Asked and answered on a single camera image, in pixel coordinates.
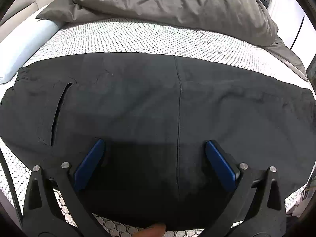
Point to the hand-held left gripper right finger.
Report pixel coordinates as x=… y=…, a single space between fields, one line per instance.
x=221 y=164

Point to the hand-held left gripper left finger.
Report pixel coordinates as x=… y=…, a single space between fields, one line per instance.
x=88 y=164

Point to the white hexagon-patterned mattress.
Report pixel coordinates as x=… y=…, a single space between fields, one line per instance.
x=148 y=37

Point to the person's left hand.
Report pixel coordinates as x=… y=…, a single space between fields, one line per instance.
x=153 y=230

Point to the beige padded headboard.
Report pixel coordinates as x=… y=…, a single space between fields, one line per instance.
x=22 y=7

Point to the light blue pillow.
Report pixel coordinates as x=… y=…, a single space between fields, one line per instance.
x=22 y=49

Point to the black pants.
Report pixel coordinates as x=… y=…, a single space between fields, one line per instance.
x=138 y=108

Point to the grey duvet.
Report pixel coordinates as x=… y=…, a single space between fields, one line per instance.
x=172 y=2

